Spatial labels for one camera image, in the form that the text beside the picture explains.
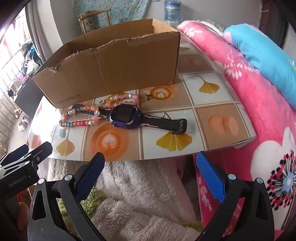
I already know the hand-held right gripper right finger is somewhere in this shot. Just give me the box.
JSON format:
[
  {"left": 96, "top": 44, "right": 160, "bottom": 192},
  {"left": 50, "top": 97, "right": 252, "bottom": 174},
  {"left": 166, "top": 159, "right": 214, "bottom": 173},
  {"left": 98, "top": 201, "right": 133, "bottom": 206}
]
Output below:
[{"left": 195, "top": 151, "right": 275, "bottom": 241}]

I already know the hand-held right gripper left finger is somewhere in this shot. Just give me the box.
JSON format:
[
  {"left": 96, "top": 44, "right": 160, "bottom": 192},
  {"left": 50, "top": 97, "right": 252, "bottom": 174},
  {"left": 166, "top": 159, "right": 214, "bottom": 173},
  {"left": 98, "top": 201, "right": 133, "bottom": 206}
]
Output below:
[{"left": 28, "top": 152, "right": 105, "bottom": 241}]

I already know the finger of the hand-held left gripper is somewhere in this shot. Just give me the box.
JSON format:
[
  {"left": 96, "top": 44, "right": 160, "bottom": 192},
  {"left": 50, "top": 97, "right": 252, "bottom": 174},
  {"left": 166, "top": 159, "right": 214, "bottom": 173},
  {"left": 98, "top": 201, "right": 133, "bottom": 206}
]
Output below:
[{"left": 0, "top": 141, "right": 53, "bottom": 173}]

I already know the colourful bead bracelet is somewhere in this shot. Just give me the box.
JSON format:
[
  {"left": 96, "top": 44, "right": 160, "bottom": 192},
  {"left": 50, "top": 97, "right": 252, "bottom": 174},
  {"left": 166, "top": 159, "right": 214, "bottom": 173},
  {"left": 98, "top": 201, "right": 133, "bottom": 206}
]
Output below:
[{"left": 60, "top": 104, "right": 102, "bottom": 128}]

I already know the purple smartwatch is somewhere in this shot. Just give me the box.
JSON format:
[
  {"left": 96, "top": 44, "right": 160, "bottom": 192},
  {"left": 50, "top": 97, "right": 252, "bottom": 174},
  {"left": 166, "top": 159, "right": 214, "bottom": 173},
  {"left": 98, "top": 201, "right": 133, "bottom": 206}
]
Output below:
[{"left": 73, "top": 103, "right": 187, "bottom": 134}]

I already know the pink pearl bead bracelet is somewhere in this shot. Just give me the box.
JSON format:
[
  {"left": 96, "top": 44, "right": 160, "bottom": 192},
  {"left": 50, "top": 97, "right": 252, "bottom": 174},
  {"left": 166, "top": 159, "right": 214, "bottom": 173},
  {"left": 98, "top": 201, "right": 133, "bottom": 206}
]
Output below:
[{"left": 100, "top": 93, "right": 139, "bottom": 108}]

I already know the brown cardboard box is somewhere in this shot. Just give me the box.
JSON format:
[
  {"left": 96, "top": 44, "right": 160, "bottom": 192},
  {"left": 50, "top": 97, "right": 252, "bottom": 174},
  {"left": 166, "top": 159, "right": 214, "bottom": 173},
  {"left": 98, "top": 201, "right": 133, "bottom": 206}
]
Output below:
[{"left": 31, "top": 19, "right": 181, "bottom": 109}]

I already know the dark grey cabinet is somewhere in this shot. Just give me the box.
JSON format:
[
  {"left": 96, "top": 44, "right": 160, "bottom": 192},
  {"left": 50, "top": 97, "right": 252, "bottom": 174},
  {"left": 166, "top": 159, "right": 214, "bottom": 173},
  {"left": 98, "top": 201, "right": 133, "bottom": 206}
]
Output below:
[{"left": 14, "top": 79, "right": 44, "bottom": 118}]

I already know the pink floral blanket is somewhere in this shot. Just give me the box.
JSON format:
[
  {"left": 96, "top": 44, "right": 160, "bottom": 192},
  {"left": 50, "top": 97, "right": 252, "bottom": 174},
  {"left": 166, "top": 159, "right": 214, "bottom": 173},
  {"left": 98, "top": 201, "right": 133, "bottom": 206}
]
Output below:
[{"left": 178, "top": 20, "right": 296, "bottom": 241}]

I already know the pile of clothes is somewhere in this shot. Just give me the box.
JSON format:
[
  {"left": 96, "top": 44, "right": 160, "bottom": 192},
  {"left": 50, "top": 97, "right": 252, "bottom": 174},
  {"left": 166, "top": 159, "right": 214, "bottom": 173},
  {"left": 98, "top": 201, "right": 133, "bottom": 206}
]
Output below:
[{"left": 21, "top": 40, "right": 44, "bottom": 77}]

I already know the grey curtain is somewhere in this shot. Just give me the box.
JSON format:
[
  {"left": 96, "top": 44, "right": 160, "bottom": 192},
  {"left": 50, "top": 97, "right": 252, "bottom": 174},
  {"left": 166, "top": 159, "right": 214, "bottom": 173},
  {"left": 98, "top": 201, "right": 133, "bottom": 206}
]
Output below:
[{"left": 24, "top": 0, "right": 78, "bottom": 65}]

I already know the blue pillow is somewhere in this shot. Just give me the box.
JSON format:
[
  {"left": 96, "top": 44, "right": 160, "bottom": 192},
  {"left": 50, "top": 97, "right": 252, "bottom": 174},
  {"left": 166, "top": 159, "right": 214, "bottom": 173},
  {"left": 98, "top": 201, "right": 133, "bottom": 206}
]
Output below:
[{"left": 223, "top": 24, "right": 296, "bottom": 109}]

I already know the wooden chair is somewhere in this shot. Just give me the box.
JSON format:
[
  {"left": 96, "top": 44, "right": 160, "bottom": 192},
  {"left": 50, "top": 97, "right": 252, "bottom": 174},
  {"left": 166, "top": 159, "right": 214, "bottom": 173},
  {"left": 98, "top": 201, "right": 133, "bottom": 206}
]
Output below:
[{"left": 77, "top": 9, "right": 111, "bottom": 35}]

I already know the grey lace cushion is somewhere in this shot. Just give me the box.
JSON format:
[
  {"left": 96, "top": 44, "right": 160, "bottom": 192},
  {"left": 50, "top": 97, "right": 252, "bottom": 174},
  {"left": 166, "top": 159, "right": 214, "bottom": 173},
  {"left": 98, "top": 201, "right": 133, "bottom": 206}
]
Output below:
[{"left": 200, "top": 20, "right": 226, "bottom": 35}]

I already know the teal floral hanging cloth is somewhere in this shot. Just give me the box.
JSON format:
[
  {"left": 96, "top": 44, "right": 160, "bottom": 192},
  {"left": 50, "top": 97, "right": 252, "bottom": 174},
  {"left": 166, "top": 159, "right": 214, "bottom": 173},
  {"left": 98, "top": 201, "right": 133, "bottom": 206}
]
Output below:
[{"left": 74, "top": 0, "right": 152, "bottom": 26}]

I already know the blue water jug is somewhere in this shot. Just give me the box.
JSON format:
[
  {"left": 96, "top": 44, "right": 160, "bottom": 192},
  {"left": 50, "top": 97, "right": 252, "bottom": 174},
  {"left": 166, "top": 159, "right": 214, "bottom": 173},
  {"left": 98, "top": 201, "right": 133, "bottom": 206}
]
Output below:
[{"left": 164, "top": 0, "right": 182, "bottom": 24}]

